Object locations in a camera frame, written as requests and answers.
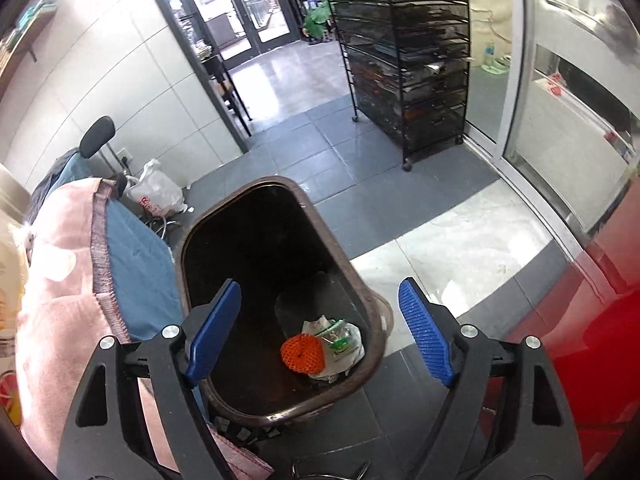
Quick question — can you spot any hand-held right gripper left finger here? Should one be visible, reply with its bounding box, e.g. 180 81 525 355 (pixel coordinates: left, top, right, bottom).
57 279 243 480

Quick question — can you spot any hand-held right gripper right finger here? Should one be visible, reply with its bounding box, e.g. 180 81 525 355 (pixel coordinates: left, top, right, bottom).
397 278 583 480

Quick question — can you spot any clear plastic bag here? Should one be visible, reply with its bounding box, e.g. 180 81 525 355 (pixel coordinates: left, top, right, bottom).
301 315 365 381

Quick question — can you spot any orange foam fruit net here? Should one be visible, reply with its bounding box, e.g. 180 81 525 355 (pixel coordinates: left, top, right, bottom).
280 332 326 373

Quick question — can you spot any brown plastic trash bin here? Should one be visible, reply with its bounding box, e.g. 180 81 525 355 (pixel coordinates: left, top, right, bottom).
177 176 396 428

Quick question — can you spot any blue denim cloth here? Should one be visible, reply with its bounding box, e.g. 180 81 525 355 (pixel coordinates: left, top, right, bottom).
27 149 211 421

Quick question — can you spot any white plastic shopping bag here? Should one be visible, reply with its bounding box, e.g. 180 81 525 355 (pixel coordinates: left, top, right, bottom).
124 159 188 217

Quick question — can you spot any pink blanket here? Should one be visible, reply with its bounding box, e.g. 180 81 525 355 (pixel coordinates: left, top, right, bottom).
15 177 276 476

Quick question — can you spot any red glossy furniture panel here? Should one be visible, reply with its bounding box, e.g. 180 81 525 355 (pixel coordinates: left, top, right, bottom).
480 190 640 461

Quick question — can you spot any black office chair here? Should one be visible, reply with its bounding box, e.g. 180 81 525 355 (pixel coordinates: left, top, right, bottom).
79 116 183 241

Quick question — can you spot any small black side table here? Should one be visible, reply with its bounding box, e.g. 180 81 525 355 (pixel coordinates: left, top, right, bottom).
197 45 253 138

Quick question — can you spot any pet water dispenser bottle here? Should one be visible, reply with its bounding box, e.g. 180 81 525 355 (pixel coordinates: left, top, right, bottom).
479 39 512 75

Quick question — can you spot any aluminium sliding glass door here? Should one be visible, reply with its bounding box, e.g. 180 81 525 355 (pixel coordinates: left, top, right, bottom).
460 0 640 261

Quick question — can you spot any glass double entrance door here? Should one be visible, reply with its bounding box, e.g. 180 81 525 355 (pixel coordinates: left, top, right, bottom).
172 0 296 61

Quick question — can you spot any green potted plant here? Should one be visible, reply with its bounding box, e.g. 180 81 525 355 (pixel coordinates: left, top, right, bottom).
304 0 335 43

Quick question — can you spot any black wire rack cart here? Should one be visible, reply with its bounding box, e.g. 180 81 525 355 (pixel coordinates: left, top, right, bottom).
320 0 473 171

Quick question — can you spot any wooden wall shelf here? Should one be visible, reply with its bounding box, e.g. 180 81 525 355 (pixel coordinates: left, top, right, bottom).
0 0 58 91

